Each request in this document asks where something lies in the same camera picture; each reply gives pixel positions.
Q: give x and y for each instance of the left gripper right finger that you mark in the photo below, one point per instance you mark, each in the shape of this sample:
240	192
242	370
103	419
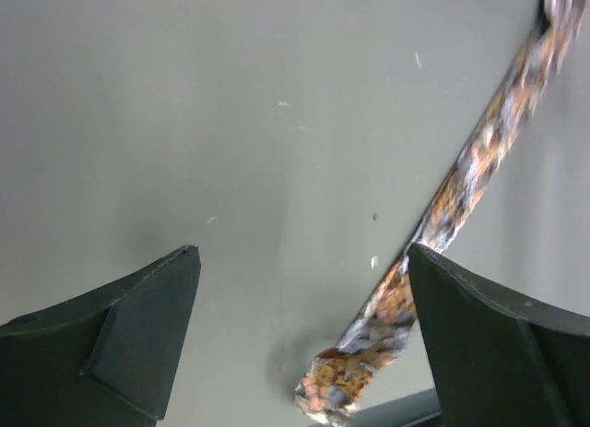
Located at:
498	357

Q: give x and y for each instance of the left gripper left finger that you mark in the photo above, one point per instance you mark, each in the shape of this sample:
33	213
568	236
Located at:
107	357

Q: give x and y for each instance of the brown floral tie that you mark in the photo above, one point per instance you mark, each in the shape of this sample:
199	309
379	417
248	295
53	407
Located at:
336	379

